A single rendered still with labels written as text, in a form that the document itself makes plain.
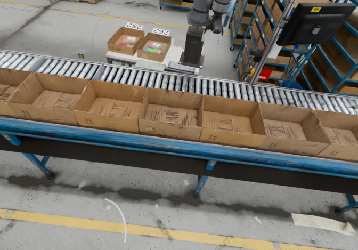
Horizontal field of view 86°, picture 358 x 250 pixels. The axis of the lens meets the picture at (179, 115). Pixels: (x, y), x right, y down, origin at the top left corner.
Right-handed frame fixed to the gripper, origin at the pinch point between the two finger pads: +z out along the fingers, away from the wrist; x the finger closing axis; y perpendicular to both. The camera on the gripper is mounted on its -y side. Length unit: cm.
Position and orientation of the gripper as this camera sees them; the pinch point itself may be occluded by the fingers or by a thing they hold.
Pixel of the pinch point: (210, 42)
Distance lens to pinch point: 137.9
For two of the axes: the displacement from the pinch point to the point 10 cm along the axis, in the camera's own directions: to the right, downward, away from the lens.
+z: -1.3, 6.0, 7.9
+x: -9.9, -0.8, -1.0
